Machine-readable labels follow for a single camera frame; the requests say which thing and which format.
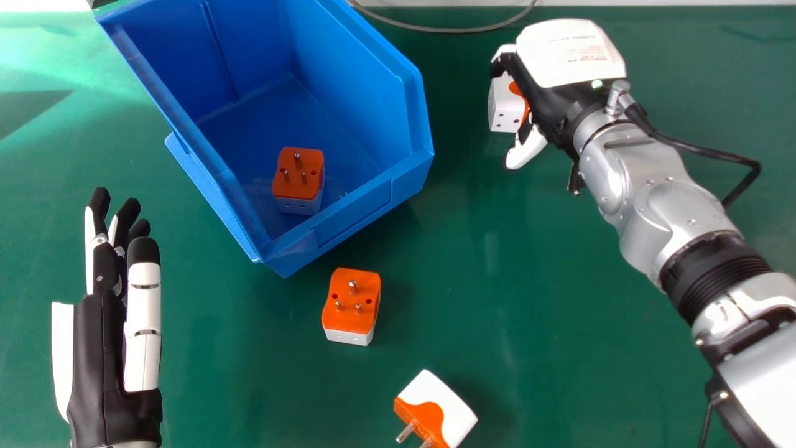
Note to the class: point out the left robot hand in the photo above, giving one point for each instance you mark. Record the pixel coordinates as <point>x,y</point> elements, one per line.
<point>99,348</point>

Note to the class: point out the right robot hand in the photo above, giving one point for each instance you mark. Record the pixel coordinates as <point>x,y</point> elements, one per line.
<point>559,68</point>

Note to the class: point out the white-and-orange plug adapter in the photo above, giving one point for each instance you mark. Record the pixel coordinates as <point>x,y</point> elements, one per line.
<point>351,306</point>
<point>435,410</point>
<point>507,109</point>
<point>298,180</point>

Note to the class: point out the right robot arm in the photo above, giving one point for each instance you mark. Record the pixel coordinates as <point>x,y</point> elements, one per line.
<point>684,236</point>

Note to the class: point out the blue plastic bin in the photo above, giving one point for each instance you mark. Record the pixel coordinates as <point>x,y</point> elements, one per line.
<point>273,118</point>

